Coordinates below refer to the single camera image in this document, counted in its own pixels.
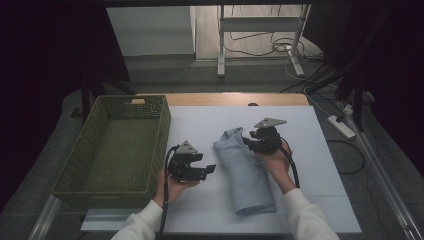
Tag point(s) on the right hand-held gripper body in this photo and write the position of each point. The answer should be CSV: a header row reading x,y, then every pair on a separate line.
x,y
268,141

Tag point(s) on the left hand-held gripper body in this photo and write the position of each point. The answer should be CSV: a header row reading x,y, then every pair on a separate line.
x,y
183,168

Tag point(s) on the light blue tank top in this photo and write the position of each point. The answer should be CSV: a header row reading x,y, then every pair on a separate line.
x,y
246,180

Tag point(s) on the green woven basket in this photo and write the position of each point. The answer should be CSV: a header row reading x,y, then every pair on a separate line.
x,y
113,156

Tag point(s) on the person's left hand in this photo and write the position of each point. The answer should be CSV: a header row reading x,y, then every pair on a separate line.
x,y
173,190

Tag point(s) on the person's right hand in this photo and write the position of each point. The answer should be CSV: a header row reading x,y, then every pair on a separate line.
x,y
280,166

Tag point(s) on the white power strip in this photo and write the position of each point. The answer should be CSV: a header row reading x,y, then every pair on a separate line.
x,y
341,127

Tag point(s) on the black metal stand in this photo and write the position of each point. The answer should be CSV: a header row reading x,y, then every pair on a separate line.
x,y
85,100
358,106

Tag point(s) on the white partition panel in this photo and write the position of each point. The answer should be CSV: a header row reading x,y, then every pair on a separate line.
x,y
150,30

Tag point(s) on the dark curtain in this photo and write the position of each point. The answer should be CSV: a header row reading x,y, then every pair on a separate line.
x,y
40,66
400,66

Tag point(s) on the white metal desk frame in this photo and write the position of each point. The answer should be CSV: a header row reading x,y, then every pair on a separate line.
x,y
260,24

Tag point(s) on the metal floor rail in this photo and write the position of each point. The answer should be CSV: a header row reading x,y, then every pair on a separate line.
x,y
45,216
393,196

